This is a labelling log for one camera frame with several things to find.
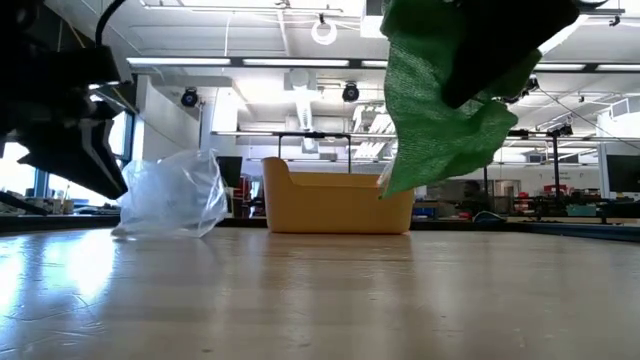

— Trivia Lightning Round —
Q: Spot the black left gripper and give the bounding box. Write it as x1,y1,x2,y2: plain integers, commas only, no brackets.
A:
0,79,137,201

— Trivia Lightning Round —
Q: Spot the green elastic bandage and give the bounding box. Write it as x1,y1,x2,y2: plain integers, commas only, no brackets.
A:
378,0,544,200

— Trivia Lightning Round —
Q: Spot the grey box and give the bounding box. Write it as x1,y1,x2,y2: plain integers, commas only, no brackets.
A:
24,197,76,215

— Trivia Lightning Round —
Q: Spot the large framed window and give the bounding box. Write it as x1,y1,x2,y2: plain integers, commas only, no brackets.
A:
0,110,136,206

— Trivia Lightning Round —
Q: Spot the person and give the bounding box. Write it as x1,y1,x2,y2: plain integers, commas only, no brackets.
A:
460,179,490,217

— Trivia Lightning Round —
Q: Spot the black computer monitor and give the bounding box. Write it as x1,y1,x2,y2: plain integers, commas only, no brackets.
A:
605,153,640,194
215,155,244,189

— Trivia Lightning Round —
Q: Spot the yellow plastic bin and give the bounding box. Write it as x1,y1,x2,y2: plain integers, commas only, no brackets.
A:
262,156,416,236

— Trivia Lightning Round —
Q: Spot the black background rig frame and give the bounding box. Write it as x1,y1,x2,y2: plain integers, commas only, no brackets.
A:
481,127,574,214
277,131,352,175

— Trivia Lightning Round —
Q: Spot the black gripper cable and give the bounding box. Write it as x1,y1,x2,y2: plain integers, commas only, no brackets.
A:
93,0,127,47

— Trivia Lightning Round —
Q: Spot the white cable coil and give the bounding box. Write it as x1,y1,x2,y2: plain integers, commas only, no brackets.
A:
311,19,339,46

